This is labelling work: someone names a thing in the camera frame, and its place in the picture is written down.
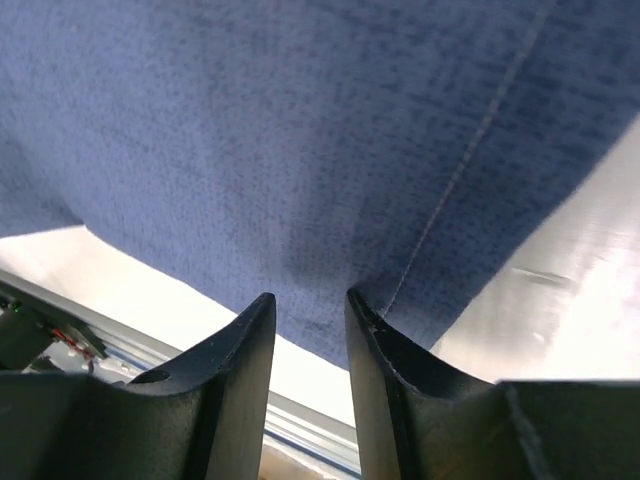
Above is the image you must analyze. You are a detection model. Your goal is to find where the blue placemat cloth gold pattern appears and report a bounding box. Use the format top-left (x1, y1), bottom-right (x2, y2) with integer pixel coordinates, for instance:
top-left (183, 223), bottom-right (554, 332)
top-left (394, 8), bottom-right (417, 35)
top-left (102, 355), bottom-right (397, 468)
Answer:
top-left (1, 1), bottom-right (639, 366)

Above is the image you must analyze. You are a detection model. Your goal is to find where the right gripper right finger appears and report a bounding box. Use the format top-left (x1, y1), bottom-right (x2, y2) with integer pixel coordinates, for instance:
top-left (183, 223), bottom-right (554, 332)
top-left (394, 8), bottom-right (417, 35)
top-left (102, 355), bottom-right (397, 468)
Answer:
top-left (345, 290), bottom-right (639, 479)

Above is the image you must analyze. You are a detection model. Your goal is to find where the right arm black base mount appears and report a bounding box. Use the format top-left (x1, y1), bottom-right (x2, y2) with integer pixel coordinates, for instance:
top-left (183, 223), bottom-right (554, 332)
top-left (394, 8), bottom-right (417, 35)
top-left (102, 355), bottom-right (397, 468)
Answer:
top-left (1, 281), bottom-right (108, 373)

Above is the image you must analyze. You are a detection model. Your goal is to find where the aluminium rail base frame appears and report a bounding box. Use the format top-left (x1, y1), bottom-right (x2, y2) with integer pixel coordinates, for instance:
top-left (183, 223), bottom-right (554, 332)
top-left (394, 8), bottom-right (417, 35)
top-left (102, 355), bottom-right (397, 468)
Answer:
top-left (1, 272), bottom-right (360, 479)

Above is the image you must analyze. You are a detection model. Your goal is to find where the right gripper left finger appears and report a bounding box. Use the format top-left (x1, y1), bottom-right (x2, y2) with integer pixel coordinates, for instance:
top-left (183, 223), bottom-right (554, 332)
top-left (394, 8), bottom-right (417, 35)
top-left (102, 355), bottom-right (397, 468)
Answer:
top-left (1, 293), bottom-right (276, 479)

